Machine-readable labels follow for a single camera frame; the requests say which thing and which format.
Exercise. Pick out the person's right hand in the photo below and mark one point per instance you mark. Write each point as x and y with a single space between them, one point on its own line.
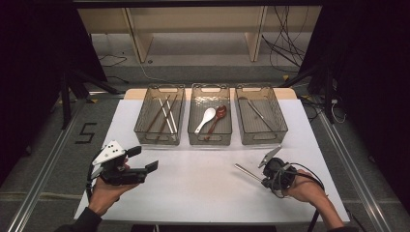
307 188

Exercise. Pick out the light wooden shelf unit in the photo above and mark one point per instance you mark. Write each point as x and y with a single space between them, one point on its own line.
199 19

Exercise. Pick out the black tripod stand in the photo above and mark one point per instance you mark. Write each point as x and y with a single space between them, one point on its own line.
66 103
328 96

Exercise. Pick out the aluminium floor rail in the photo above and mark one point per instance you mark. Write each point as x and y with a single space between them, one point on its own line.
42 183
354 174

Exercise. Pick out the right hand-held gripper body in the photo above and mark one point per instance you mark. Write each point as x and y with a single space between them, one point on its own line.
280 170

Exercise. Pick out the white ceramic spoon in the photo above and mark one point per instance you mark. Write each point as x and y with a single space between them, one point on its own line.
209 113

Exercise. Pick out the white table board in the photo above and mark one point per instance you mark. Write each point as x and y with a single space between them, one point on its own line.
219 217

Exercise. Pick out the clear grey plastic bin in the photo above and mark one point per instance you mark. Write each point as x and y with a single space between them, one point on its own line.
267 106
199 103
148 109

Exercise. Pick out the person's left hand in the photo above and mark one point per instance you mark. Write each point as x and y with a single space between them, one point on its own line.
104 196

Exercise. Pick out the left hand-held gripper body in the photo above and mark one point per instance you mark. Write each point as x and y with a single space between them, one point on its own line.
109 153

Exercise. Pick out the black curtain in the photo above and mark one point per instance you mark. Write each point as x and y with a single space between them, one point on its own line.
370 64
32 64

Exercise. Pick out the white chopstick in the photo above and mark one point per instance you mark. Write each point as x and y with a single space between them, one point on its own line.
171 115

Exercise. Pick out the brown chopsticks pair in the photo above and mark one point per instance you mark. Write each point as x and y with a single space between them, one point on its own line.
161 111
169 114

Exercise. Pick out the reddish brown spoon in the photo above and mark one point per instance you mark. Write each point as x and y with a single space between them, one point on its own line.
221 112

